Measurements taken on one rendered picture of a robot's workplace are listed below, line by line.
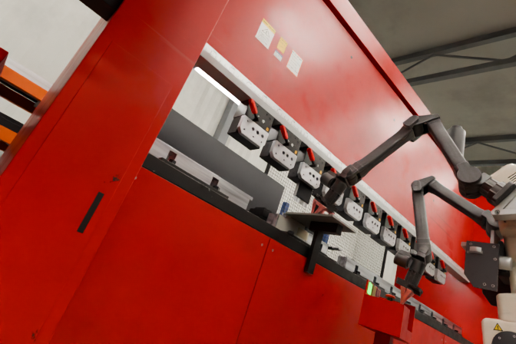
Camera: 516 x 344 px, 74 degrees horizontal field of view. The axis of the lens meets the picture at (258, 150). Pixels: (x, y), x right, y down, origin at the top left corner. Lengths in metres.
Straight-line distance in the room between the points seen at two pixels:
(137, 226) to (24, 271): 0.30
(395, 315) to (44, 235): 1.24
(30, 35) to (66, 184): 4.80
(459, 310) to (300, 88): 2.46
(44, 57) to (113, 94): 4.66
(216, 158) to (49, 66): 3.92
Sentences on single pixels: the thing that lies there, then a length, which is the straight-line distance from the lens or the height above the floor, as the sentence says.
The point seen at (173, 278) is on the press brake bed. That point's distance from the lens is 1.12.
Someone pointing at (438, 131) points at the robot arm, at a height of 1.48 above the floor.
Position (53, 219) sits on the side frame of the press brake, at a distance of 0.88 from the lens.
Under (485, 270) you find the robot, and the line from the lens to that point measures 1.46.
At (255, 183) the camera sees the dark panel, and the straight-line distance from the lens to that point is 2.13.
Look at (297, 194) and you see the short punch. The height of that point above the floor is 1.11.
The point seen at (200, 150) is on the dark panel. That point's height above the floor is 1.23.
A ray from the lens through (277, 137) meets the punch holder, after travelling 1.53.
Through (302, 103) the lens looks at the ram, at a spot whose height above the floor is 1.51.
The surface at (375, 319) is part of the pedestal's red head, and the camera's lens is 1.58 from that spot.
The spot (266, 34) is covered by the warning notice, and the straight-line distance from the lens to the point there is 1.63.
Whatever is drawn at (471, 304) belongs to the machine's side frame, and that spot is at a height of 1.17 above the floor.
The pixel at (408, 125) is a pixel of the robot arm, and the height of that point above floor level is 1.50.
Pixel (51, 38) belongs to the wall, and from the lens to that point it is 5.67.
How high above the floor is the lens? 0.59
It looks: 23 degrees up
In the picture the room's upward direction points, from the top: 21 degrees clockwise
